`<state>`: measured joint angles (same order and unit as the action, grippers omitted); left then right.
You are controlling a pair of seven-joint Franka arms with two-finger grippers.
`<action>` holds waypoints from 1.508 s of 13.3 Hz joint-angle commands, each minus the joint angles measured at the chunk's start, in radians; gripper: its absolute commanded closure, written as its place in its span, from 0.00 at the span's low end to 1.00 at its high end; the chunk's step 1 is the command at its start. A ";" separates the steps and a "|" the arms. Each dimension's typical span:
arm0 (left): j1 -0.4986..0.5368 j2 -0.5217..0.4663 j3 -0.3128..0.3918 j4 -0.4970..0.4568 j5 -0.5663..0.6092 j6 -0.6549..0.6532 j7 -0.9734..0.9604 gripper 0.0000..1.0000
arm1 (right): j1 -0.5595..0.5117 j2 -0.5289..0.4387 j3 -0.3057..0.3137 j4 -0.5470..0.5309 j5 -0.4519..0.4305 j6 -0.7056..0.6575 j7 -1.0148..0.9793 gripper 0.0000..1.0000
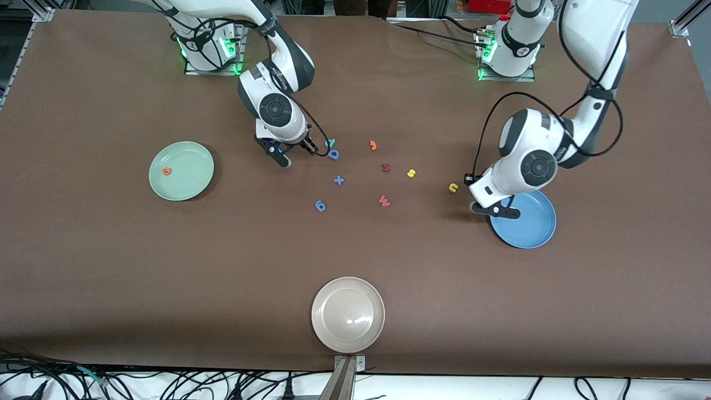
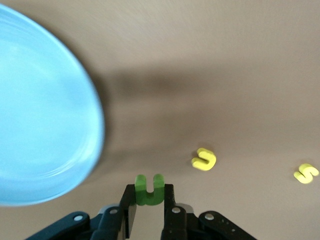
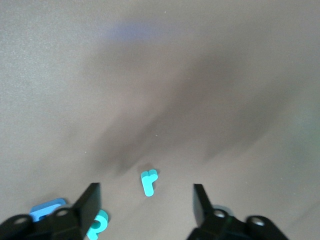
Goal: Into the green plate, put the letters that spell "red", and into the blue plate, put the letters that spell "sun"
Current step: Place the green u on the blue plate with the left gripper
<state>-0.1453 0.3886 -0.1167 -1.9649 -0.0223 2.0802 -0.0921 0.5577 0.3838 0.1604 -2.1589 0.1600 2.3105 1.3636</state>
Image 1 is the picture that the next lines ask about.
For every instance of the pale green plate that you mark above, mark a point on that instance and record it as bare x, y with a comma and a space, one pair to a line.
186, 178

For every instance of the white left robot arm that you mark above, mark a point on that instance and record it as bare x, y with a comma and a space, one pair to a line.
539, 166

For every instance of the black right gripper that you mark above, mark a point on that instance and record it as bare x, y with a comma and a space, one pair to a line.
307, 145

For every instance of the metal camera stand bracket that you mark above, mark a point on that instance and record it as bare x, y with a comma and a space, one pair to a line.
344, 383

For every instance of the black power plug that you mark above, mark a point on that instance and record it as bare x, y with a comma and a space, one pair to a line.
288, 391

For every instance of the aluminium frame rail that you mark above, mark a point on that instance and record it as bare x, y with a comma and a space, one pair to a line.
43, 15
686, 19

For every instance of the blue number six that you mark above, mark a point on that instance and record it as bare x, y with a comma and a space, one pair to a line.
320, 206

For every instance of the pink letter w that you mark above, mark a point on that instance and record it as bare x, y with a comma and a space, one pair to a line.
384, 201

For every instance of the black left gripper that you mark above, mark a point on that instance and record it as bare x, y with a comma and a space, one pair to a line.
467, 182

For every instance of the blue plate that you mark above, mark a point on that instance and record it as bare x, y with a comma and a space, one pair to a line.
533, 228

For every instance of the red box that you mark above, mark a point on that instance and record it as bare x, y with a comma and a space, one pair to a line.
489, 5

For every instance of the blue letter D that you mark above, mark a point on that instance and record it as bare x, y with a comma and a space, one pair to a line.
333, 154

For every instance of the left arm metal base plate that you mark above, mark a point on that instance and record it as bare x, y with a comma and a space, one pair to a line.
505, 79

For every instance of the beige plate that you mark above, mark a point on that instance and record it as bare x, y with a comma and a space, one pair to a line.
348, 314

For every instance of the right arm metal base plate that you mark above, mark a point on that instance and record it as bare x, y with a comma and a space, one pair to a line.
211, 72

